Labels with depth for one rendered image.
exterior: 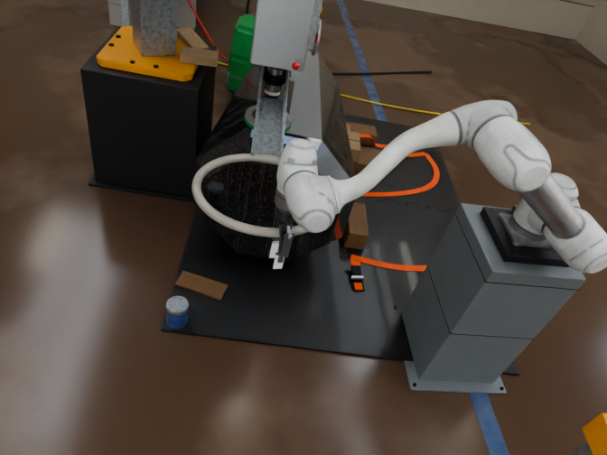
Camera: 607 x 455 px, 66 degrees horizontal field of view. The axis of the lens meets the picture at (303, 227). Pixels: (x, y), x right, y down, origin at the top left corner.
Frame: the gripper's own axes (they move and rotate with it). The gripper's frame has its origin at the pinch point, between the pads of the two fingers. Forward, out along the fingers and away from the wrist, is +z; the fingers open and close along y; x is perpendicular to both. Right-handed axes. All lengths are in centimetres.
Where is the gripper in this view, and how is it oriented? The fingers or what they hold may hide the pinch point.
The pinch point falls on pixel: (276, 255)
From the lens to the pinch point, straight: 152.7
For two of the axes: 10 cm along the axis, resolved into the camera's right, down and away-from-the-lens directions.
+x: -9.4, 0.3, -3.5
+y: -2.9, -6.3, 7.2
